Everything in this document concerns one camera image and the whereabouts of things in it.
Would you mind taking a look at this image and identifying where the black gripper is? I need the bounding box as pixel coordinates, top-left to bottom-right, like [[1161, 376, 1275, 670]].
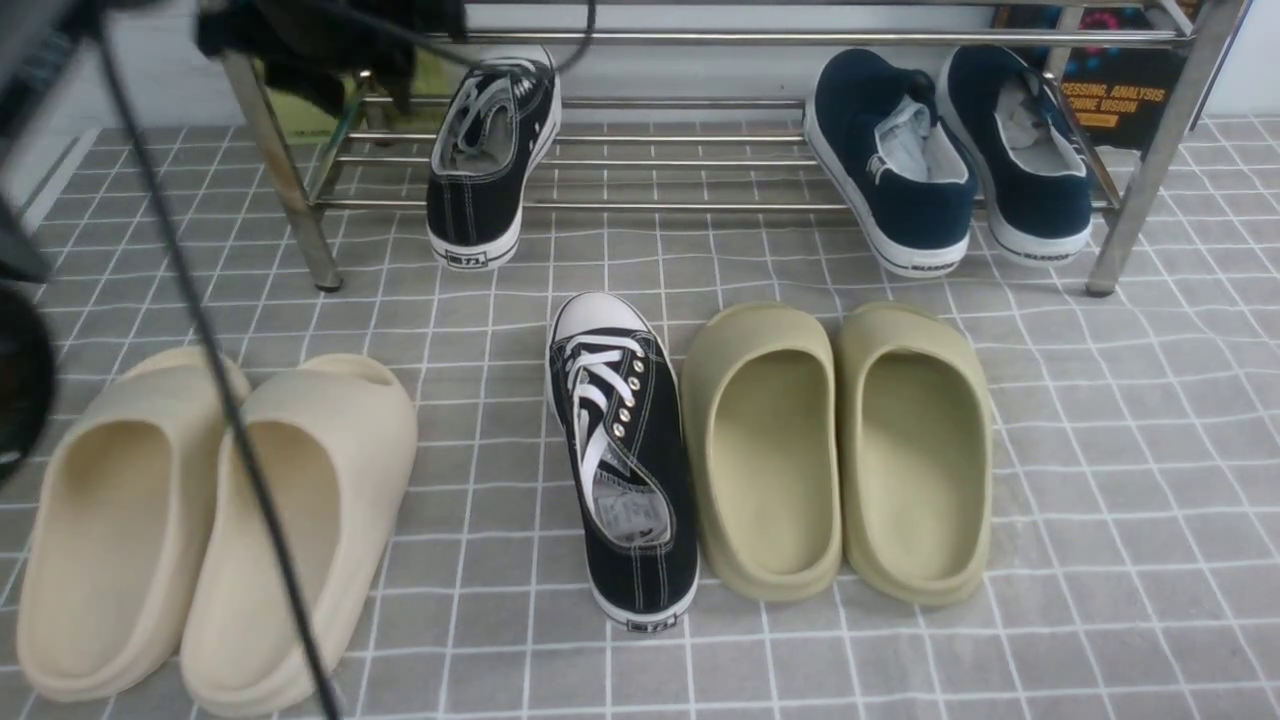
[[196, 1, 419, 118]]

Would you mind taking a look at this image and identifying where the black canvas sneaker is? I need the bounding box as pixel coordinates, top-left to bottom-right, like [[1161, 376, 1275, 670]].
[[545, 292, 700, 634], [426, 46, 562, 272]]

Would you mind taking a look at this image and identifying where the navy left slip-on shoe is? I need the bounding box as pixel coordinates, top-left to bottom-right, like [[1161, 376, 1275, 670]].
[[803, 47, 978, 278]]

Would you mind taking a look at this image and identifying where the navy slip-on shoe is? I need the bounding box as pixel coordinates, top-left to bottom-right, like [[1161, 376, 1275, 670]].
[[937, 45, 1092, 266], [803, 47, 978, 278]]

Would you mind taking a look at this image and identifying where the navy right slip-on shoe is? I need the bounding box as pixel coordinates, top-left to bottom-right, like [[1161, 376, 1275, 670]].
[[937, 45, 1092, 266]]

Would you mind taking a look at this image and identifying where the steel shoe rack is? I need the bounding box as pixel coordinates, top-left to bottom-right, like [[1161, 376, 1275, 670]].
[[197, 1, 1254, 299]]

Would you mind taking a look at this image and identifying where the beige right foam slide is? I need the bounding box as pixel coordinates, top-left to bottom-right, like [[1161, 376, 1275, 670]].
[[180, 354, 419, 717]]

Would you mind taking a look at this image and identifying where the beige foam slide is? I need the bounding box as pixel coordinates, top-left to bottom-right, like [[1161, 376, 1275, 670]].
[[180, 354, 419, 717], [15, 346, 225, 702]]

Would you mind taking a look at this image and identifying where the beige left foam slide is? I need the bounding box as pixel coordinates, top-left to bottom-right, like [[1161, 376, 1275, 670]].
[[15, 346, 225, 702]]

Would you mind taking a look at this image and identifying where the olive left foam clog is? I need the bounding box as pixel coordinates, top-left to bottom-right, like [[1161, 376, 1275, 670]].
[[678, 302, 842, 602]]

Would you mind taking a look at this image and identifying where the olive foam clog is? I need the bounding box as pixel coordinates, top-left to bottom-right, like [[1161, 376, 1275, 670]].
[[678, 302, 842, 602], [835, 301, 993, 606]]

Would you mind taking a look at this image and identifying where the olive right foam clog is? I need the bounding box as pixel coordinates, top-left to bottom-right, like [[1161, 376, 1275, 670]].
[[835, 301, 993, 606]]

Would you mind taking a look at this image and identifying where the black book with orange text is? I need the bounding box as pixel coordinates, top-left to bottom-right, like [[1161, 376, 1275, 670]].
[[992, 4, 1185, 155]]

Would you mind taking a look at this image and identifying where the black cable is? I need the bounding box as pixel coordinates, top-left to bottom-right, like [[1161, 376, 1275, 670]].
[[90, 0, 343, 720]]

